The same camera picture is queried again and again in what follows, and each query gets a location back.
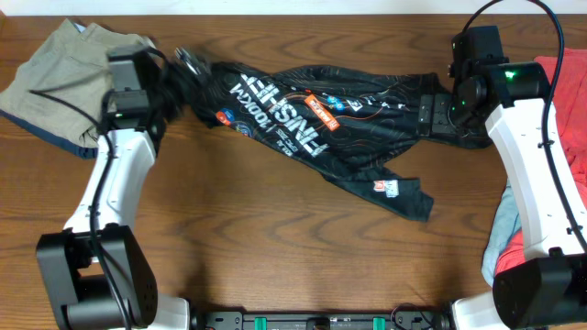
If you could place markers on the folded khaki shorts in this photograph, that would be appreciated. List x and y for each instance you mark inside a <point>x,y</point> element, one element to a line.
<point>70,65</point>

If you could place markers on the red shirt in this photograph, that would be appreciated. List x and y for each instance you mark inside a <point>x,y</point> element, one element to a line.
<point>570,104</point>

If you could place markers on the black printed jersey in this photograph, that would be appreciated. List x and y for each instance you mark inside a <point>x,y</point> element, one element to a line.
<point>344,124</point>

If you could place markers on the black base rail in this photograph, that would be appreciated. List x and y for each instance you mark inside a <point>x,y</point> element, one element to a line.
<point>403,317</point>

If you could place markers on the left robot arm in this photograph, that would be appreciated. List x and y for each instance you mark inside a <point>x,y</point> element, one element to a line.
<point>94,271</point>

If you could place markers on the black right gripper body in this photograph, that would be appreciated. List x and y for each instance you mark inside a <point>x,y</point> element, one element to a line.
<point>439,104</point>

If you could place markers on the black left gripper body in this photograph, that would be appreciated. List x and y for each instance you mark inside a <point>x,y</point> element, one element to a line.
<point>182,93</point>

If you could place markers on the light blue shirt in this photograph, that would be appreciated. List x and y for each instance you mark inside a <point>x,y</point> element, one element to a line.
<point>506,224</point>

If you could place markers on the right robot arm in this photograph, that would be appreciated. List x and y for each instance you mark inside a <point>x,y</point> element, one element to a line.
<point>495,100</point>

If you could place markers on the folded navy garment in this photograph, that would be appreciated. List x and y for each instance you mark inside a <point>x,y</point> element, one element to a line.
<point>62,143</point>

